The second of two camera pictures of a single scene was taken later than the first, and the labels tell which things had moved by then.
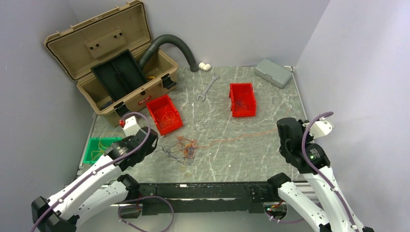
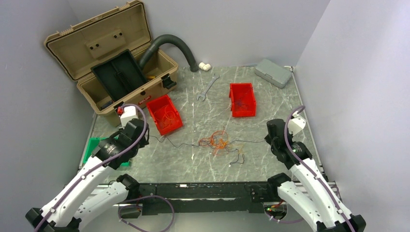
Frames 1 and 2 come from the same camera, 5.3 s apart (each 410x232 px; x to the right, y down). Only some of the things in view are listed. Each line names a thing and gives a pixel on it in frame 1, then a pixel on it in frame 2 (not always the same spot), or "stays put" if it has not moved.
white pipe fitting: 206,67 stays put
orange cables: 165,117 -> 218,140
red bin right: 242,100 stays put
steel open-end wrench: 215,77 stays put
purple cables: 183,151 -> 241,102
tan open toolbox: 76,50 stays put
